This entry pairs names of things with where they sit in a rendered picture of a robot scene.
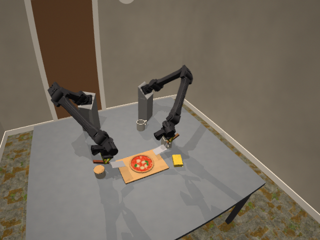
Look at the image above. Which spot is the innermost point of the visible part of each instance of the white spatula with wooden handle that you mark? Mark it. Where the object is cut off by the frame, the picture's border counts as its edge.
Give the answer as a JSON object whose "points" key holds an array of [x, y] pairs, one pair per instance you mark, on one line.
{"points": [[161, 148]]}

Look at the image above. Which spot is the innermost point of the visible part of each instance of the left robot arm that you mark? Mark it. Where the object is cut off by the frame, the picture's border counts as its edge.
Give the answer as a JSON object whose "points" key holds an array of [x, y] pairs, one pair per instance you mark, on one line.
{"points": [[168, 129]]}

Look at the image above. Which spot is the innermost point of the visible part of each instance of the wooden cutting board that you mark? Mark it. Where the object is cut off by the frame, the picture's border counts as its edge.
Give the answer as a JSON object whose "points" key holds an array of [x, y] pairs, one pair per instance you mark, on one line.
{"points": [[130, 176]]}

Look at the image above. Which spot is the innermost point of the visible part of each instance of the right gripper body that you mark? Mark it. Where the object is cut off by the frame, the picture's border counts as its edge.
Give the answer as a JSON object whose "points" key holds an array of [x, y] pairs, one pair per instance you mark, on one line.
{"points": [[106, 156]]}

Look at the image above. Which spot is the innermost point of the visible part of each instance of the margherita pizza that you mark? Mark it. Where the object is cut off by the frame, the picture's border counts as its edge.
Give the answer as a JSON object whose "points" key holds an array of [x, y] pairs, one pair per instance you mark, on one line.
{"points": [[141, 163]]}

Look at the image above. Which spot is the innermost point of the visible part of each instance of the yellow sponge block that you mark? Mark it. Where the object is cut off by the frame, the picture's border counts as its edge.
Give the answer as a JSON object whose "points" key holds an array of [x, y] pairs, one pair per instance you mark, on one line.
{"points": [[177, 160]]}

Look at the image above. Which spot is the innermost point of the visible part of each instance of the grey square mug with handle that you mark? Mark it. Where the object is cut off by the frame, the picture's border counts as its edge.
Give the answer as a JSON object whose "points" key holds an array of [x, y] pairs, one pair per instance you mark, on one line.
{"points": [[164, 141]]}

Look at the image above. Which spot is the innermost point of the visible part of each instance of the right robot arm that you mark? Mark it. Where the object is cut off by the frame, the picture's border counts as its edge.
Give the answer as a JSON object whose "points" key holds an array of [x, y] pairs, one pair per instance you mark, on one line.
{"points": [[61, 97]]}

